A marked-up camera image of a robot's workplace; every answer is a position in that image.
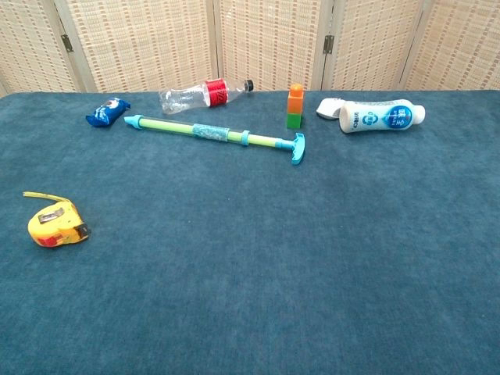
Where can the white computer mouse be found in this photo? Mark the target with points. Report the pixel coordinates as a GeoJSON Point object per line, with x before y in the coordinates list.
{"type": "Point", "coordinates": [326, 107]}

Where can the clear bottle with red label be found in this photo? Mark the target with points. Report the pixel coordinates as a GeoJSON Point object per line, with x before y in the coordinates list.
{"type": "Point", "coordinates": [195, 97]}

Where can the white bottle with blue label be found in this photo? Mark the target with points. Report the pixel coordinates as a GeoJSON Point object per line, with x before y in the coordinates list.
{"type": "Point", "coordinates": [375, 117]}

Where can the blue felt table cover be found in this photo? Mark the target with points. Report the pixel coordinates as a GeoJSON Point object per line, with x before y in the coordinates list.
{"type": "Point", "coordinates": [250, 254]}

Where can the yellow tape measure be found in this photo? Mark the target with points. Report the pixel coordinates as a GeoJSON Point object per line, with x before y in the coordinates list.
{"type": "Point", "coordinates": [54, 228]}

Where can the orange toy block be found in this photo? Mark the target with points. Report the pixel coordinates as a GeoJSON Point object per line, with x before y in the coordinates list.
{"type": "Point", "coordinates": [295, 101]}

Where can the blue snack packet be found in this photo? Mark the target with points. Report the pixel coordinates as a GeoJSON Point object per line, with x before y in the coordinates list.
{"type": "Point", "coordinates": [105, 113]}

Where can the brass screen hinge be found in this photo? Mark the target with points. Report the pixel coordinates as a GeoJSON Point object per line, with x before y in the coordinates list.
{"type": "Point", "coordinates": [328, 44]}
{"type": "Point", "coordinates": [66, 43]}

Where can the woven folding screen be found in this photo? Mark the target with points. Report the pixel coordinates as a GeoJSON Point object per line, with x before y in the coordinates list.
{"type": "Point", "coordinates": [156, 39]}

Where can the green toy block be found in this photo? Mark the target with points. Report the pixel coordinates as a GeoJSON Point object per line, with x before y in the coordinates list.
{"type": "Point", "coordinates": [294, 121]}

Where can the green and cyan toy pump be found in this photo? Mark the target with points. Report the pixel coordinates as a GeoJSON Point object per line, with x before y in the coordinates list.
{"type": "Point", "coordinates": [207, 131]}

